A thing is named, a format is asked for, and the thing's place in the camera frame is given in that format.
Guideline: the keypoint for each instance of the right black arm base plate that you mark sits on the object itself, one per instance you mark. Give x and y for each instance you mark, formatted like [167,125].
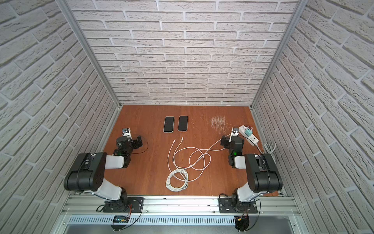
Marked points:
[229,205]

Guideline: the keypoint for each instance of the black phone mint frame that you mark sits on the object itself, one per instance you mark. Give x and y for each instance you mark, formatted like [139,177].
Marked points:
[168,125]

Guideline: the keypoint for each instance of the white power strip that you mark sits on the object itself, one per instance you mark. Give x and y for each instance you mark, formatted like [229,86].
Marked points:
[253,140]

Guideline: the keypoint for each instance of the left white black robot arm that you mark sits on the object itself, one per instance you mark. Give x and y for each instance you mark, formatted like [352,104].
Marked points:
[86,175]

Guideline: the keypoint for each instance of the right black round connector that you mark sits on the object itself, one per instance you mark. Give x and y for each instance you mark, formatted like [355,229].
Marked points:
[242,223]

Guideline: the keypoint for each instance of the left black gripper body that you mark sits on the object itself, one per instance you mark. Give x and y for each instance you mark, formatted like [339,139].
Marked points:
[136,142]

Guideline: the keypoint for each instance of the teal charger adapter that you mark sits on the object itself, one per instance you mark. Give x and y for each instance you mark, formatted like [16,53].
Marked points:
[248,132]

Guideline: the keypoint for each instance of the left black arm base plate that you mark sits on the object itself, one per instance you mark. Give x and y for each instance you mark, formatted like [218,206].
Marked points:
[131,204]

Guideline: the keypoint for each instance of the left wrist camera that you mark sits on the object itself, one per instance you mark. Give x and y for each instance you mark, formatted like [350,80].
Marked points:
[126,132]

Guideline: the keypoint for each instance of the left small circuit board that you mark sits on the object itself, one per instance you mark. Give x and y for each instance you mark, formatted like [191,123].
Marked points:
[120,219]

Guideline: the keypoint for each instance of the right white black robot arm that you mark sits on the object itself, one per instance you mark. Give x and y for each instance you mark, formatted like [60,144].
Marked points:
[261,171]

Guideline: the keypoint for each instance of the aluminium front rail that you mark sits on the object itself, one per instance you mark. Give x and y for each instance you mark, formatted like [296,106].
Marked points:
[195,205]

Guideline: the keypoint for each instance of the black phone pink case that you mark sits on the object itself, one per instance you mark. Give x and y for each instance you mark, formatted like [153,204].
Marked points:
[183,123]

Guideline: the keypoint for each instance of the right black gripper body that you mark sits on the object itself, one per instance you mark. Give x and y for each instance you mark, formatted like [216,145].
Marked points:
[225,142]

